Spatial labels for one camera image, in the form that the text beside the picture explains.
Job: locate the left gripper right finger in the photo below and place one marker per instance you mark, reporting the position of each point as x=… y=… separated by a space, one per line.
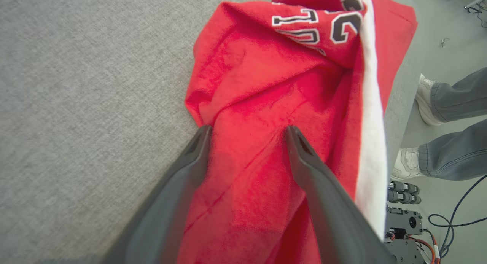
x=338 y=218

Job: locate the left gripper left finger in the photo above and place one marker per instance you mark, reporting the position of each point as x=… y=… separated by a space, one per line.
x=163 y=218

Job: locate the red and white basketball jersey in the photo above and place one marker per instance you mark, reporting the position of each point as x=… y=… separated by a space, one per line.
x=258 y=85

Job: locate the black robot base mechanism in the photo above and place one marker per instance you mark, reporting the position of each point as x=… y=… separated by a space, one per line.
x=409 y=222

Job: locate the black cylindrical connectors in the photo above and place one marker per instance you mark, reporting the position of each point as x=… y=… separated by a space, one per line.
x=403 y=197

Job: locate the white sneaker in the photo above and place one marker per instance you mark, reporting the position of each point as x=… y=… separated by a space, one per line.
x=424 y=104
x=405 y=163

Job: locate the grey jeans leg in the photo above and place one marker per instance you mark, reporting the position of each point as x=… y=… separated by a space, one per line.
x=460 y=100
x=452 y=157

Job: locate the grey fabric sofa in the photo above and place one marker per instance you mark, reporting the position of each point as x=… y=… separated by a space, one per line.
x=76 y=104

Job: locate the small metal floor scrap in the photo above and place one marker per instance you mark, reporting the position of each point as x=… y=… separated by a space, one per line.
x=444 y=42

